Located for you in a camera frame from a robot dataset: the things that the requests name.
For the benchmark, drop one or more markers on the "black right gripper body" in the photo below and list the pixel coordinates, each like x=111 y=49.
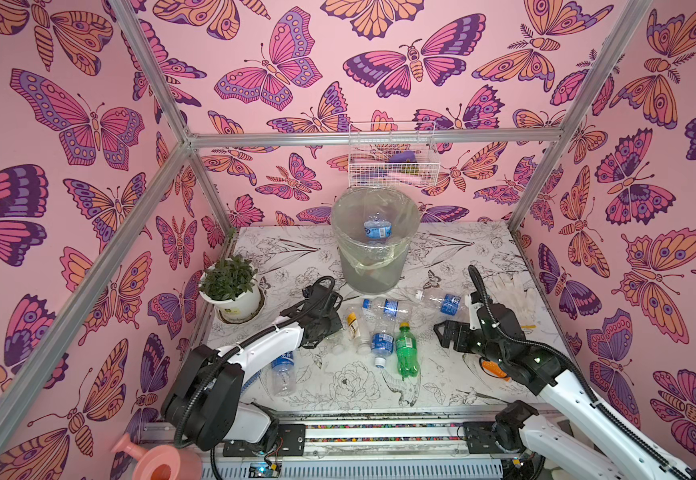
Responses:
x=465 y=336

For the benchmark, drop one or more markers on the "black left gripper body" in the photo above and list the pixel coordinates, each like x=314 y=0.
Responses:
x=329 y=325

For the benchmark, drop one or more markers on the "clear bottle blue label large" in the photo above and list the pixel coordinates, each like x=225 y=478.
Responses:
x=378 y=228

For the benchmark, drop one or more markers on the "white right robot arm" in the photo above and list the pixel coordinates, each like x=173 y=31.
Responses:
x=618 y=449

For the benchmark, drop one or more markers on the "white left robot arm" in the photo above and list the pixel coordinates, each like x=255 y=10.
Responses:
x=204 y=403

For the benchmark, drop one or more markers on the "grey mesh waste bin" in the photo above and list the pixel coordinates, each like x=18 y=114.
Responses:
x=373 y=267

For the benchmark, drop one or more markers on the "orange label bottle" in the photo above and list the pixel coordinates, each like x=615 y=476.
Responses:
x=493 y=370

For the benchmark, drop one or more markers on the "yellow label small bottle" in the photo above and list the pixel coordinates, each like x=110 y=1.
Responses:
x=358 y=330

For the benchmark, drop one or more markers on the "white work glove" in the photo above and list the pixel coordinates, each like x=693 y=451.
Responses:
x=507 y=289

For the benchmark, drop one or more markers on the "blue cap bottle centre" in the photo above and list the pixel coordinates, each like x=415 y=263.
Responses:
x=383 y=340

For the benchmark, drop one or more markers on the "small blue label bottle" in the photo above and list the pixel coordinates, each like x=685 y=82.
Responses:
x=284 y=374

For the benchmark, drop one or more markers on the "far blue label bottle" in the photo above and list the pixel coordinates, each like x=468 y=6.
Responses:
x=390 y=308

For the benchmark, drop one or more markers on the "potted green plant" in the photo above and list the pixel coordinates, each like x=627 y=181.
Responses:
x=231 y=287

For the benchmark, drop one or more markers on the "green plastic bottle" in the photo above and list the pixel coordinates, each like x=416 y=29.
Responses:
x=407 y=352

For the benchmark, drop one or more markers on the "pink watering can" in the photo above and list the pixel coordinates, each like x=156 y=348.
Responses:
x=161 y=462

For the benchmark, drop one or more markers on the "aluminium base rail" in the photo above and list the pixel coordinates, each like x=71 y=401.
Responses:
x=447 y=444

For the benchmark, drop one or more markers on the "white wire wall basket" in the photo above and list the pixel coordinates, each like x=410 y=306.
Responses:
x=393 y=158

